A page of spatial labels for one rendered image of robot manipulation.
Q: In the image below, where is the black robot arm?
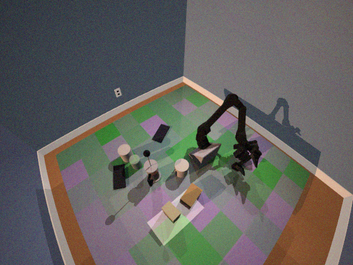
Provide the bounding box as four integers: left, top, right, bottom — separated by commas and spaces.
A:
196, 93, 259, 158

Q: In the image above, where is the glass french press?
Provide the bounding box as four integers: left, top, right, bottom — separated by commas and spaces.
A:
143, 150, 161, 186

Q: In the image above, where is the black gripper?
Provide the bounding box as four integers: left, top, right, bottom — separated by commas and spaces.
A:
231, 148, 262, 176

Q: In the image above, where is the pale green cylinder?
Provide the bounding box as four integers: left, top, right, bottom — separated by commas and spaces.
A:
129, 155, 142, 170

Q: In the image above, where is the tan cylinder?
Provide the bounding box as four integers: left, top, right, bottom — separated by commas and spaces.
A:
174, 159, 189, 178
117, 144, 133, 162

